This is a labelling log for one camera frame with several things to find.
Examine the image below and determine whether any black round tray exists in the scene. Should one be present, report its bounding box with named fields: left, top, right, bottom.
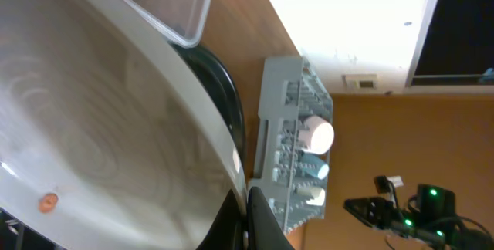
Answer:
left=171, top=43, right=247, bottom=166

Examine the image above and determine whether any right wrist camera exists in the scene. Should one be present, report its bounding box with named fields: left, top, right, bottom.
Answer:
left=374, top=175, right=404, bottom=194

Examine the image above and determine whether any cream cup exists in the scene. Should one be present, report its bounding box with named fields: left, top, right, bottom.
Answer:
left=296, top=186, right=326, bottom=207

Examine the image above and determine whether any peanut shells pile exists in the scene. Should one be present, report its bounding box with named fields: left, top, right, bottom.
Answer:
left=38, top=193, right=59, bottom=214

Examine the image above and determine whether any dark window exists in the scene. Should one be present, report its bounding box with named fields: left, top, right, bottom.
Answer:
left=410, top=0, right=493, bottom=86

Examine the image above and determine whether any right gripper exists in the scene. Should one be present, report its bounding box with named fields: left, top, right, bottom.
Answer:
left=343, top=197, right=398, bottom=229

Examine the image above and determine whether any pink bowl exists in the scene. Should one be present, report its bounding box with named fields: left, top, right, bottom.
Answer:
left=299, top=116, right=335, bottom=154

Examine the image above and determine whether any white wall outlet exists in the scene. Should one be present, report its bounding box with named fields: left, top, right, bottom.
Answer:
left=343, top=74, right=377, bottom=90

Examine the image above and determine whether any grey plate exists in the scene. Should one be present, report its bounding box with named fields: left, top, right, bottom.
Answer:
left=1, top=0, right=246, bottom=249

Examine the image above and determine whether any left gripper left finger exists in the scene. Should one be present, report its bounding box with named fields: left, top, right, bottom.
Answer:
left=197, top=190, right=243, bottom=250

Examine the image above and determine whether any blue cup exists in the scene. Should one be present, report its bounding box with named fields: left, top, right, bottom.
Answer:
left=301, top=154, right=330, bottom=180

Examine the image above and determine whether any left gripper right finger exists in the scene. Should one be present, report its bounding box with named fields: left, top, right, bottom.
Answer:
left=247, top=187, right=294, bottom=250

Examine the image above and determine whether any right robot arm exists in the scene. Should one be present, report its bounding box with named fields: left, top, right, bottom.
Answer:
left=343, top=177, right=493, bottom=249

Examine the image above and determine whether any grey dishwasher rack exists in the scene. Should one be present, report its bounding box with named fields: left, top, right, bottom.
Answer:
left=249, top=56, right=333, bottom=234

